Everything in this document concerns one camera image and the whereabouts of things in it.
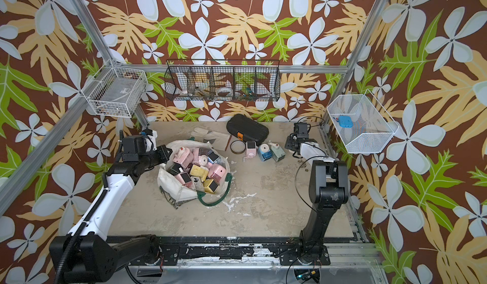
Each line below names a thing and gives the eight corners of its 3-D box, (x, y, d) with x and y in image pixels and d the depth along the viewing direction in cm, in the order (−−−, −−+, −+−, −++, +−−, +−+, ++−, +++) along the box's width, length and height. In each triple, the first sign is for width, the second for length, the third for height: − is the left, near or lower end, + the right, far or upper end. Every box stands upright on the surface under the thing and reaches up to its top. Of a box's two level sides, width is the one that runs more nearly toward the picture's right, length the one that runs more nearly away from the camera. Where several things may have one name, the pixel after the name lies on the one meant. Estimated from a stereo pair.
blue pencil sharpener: (263, 163, 103) (264, 155, 97) (256, 154, 107) (256, 146, 101) (271, 158, 105) (273, 150, 99) (264, 150, 109) (265, 142, 103)
